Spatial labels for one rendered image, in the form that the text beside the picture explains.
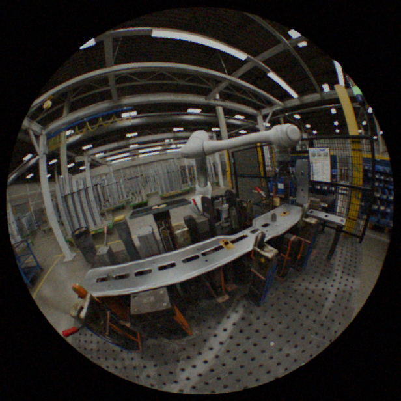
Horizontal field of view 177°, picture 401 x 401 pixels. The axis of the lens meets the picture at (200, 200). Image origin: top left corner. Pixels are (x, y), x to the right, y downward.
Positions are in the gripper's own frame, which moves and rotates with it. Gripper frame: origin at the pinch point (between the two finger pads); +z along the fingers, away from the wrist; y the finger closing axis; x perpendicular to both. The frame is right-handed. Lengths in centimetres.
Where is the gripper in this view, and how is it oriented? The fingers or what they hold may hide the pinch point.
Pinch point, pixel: (285, 194)
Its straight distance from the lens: 83.4
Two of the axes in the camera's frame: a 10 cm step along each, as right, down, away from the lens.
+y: 3.7, 1.7, -9.1
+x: 9.1, -2.4, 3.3
